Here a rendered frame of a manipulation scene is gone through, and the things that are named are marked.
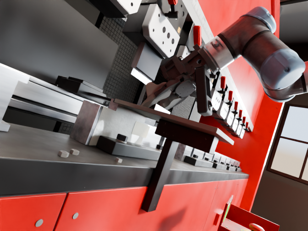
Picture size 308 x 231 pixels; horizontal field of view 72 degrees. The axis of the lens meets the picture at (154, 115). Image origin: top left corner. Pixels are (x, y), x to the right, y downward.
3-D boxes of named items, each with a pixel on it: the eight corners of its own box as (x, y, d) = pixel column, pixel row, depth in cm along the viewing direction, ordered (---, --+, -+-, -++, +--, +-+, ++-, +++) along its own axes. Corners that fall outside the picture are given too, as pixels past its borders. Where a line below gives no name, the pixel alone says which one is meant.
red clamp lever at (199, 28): (202, 24, 66) (203, 54, 72) (190, 24, 68) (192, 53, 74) (200, 26, 65) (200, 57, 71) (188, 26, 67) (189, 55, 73)
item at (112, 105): (115, 111, 54) (119, 100, 55) (107, 108, 56) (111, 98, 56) (153, 126, 71) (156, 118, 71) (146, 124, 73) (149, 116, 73)
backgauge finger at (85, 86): (110, 104, 58) (116, 87, 59) (56, 87, 72) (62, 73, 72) (134, 114, 68) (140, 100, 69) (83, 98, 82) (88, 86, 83)
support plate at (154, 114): (216, 133, 39) (217, 127, 39) (113, 101, 53) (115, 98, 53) (233, 145, 54) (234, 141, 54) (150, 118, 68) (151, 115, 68)
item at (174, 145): (181, 234, 44) (215, 135, 45) (129, 201, 52) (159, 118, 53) (188, 230, 47) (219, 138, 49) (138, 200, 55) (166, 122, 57)
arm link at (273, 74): (310, 80, 47) (277, 50, 52) (309, 55, 38) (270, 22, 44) (276, 101, 49) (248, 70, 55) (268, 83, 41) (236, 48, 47)
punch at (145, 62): (133, 74, 57) (145, 42, 58) (127, 73, 58) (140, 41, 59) (151, 87, 65) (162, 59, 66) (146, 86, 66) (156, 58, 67)
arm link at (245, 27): (279, 16, 43) (254, -4, 48) (232, 50, 47) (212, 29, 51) (281, 39, 50) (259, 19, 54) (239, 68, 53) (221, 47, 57)
